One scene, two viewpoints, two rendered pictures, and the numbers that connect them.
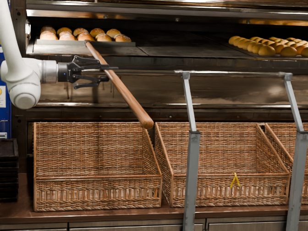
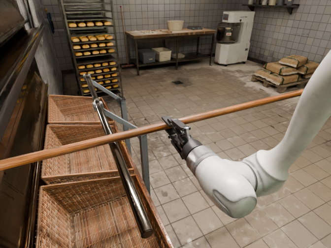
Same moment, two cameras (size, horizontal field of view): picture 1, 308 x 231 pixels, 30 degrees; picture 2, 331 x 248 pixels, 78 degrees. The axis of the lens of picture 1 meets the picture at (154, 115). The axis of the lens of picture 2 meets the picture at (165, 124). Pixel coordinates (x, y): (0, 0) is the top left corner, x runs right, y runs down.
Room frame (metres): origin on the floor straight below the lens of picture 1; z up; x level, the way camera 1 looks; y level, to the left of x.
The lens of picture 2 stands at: (2.40, 0.84, 1.61)
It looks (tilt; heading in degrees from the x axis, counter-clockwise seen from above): 31 degrees down; 257
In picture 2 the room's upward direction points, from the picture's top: straight up
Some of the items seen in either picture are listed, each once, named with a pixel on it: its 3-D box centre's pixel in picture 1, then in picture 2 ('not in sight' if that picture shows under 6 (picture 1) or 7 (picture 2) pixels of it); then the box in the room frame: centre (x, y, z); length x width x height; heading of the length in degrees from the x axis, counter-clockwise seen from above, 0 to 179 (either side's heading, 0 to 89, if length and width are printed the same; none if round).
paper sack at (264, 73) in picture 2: not in sight; (270, 72); (-0.83, -2.97, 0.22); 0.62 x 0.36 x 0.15; 17
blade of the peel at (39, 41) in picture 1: (84, 39); not in sight; (3.39, 0.43, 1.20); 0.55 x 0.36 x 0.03; 102
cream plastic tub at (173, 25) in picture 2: not in sight; (175, 25); (0.85, -4.77, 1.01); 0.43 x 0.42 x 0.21; 11
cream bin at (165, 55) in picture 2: not in sight; (161, 54); (1.26, -4.61, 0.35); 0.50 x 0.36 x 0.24; 103
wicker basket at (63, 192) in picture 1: (94, 162); (105, 232); (2.54, 0.27, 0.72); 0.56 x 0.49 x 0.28; 102
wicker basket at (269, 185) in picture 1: (217, 161); (89, 154); (2.66, -0.32, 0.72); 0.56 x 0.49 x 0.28; 101
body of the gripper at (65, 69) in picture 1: (69, 72); (189, 147); (2.20, 0.34, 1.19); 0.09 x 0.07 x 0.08; 102
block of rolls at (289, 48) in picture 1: (280, 46); not in sight; (3.47, -0.74, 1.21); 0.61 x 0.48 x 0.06; 11
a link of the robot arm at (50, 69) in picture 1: (50, 72); (202, 161); (2.19, 0.41, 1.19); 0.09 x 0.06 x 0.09; 12
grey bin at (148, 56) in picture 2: not in sight; (146, 55); (1.67, -4.53, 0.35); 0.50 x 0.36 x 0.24; 101
